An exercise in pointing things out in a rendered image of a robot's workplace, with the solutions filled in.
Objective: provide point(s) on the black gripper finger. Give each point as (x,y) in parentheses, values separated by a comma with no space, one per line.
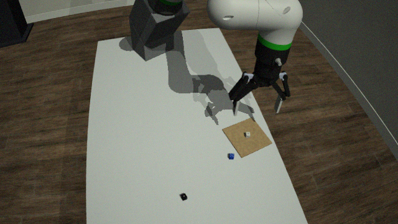
(281,94)
(242,88)

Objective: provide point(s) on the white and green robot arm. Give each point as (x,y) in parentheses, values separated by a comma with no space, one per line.
(276,20)

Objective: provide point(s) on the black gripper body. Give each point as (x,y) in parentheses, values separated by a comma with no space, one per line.
(266,72)

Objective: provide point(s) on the tan square mat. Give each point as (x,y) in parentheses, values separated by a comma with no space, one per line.
(245,146)

